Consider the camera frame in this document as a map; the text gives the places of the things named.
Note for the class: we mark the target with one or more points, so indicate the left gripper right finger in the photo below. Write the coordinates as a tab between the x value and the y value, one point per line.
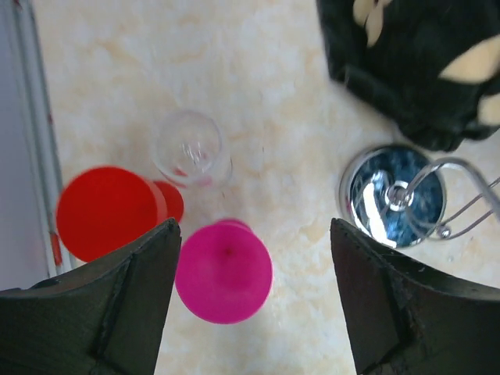
405	317

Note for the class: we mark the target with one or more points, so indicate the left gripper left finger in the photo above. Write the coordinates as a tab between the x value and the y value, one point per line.
105	317

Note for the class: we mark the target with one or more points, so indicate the red wine glass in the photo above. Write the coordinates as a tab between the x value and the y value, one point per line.
107	207

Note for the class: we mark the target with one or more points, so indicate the pink wine glass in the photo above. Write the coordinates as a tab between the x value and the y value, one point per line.
225	272

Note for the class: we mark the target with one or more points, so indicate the clear wine glass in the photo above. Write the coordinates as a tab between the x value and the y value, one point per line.
190	150

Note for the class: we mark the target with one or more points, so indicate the chrome wine glass rack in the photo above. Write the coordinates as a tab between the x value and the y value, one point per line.
397	196

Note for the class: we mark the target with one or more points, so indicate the black floral pillow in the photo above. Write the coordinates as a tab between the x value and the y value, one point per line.
430	66

